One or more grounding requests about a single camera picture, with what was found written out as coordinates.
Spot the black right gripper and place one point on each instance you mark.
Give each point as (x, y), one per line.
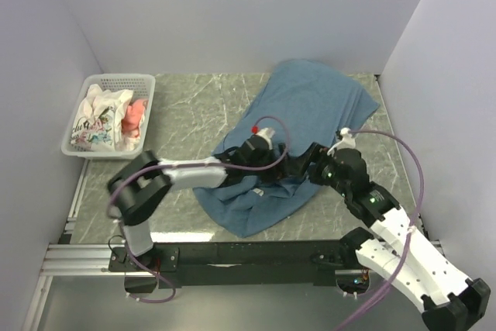
(309, 156)

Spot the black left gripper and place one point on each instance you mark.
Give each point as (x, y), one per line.
(275, 170)

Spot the blue pillowcase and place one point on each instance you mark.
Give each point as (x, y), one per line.
(304, 101)

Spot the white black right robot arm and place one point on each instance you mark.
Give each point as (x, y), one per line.
(391, 245)

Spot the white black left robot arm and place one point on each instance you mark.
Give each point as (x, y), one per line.
(138, 189)

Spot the black base beam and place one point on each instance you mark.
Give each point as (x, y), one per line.
(317, 262)

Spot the pink cloth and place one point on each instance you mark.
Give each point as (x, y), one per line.
(132, 121)

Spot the white plastic basket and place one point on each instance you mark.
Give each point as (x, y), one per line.
(143, 86)

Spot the white printed cloth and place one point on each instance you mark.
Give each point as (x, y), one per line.
(97, 123)

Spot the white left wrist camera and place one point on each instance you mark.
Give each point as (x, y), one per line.
(265, 133)

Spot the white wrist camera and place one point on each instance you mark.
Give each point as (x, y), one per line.
(345, 140)
(265, 133)

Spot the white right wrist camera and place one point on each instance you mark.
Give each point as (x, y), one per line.
(345, 140)

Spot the aluminium rail frame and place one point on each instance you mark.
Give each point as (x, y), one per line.
(79, 293)

